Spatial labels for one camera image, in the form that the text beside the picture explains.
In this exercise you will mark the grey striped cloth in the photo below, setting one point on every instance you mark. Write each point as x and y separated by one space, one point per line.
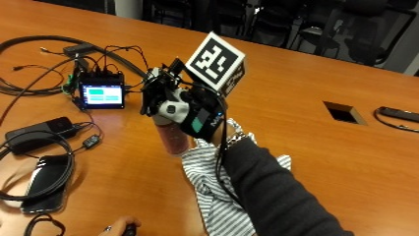
218 203

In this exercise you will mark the black smartphone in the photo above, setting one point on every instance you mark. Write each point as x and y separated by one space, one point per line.
45 183

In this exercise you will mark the small black object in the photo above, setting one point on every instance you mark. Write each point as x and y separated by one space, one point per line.
129 230

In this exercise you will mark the small screen device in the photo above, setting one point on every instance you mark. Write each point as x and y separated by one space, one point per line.
102 93

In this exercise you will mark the black office chair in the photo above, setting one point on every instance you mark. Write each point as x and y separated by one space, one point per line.
361 29
270 19

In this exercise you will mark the pink bottle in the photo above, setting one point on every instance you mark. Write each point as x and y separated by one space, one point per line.
172 137

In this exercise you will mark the flat black device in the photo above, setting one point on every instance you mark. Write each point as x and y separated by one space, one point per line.
399 114

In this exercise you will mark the white marker cube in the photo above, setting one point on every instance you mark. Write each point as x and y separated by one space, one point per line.
212 60

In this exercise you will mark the black power brick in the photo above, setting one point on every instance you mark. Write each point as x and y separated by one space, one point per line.
37 134

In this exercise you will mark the black adapter box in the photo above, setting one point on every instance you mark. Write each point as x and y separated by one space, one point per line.
78 49

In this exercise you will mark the small black inline adapter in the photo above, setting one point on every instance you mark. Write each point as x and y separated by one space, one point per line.
91 141

